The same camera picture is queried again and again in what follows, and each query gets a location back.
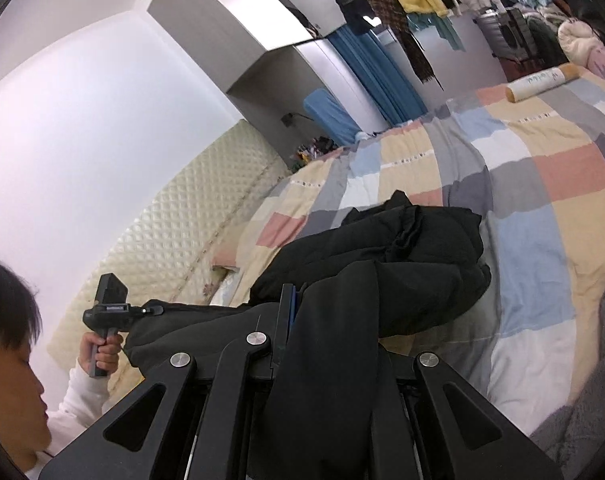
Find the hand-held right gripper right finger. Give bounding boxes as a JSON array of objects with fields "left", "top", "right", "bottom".
[{"left": 407, "top": 351, "right": 565, "bottom": 480}]

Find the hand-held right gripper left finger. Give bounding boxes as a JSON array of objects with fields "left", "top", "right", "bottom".
[{"left": 37, "top": 284, "right": 303, "bottom": 480}]

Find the black puffer jacket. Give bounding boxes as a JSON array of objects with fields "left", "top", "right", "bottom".
[{"left": 124, "top": 191, "right": 492, "bottom": 480}]

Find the person's left forearm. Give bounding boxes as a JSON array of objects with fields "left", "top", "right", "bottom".
[{"left": 45, "top": 366, "right": 112, "bottom": 441}]

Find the person's left hand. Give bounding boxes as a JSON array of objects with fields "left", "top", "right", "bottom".
[{"left": 77, "top": 332, "right": 125, "bottom": 377}]

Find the cream quilted headboard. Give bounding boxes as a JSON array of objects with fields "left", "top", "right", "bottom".
[{"left": 47, "top": 119, "right": 293, "bottom": 391}]

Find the person's head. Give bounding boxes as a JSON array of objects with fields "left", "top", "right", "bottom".
[{"left": 0, "top": 255, "right": 52, "bottom": 476}]

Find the cluster of cosmetic bottles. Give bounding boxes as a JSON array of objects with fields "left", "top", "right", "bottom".
[{"left": 290, "top": 136, "right": 343, "bottom": 168}]

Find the grey fleece blanket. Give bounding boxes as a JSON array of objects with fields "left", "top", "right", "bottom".
[{"left": 529, "top": 280, "right": 605, "bottom": 480}]

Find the light blue fabric cover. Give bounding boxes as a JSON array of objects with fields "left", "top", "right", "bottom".
[{"left": 303, "top": 89, "right": 363, "bottom": 147}]

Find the pastel patchwork quilt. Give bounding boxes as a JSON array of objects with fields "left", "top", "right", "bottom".
[{"left": 212, "top": 67, "right": 605, "bottom": 443}]

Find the grey wardrobe panel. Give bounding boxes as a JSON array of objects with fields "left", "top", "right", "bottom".
[{"left": 295, "top": 37, "right": 388, "bottom": 133}]

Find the blue curtain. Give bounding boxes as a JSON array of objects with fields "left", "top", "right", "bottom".
[{"left": 327, "top": 25, "right": 428, "bottom": 126}]

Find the grey overhead cabinet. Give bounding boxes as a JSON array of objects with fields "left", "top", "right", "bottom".
[{"left": 147, "top": 0, "right": 348, "bottom": 53}]

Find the black hanging jacket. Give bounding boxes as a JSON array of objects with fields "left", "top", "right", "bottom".
[{"left": 332, "top": 0, "right": 378, "bottom": 24}]

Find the cream paper roll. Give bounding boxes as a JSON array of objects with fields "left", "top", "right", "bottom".
[{"left": 505, "top": 63, "right": 581, "bottom": 105}]

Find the brown plaid scarf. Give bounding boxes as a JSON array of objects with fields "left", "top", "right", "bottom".
[{"left": 343, "top": 0, "right": 445, "bottom": 86}]

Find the mint green garment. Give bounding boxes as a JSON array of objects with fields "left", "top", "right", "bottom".
[{"left": 407, "top": 10, "right": 467, "bottom": 52}]

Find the grey suitcase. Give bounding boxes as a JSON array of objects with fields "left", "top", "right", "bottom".
[{"left": 475, "top": 10, "right": 538, "bottom": 66}]

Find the dark green garment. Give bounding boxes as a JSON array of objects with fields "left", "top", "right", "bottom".
[{"left": 525, "top": 16, "right": 563, "bottom": 63}]

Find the cream fluffy garment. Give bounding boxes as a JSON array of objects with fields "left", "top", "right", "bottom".
[{"left": 557, "top": 19, "right": 605, "bottom": 67}]

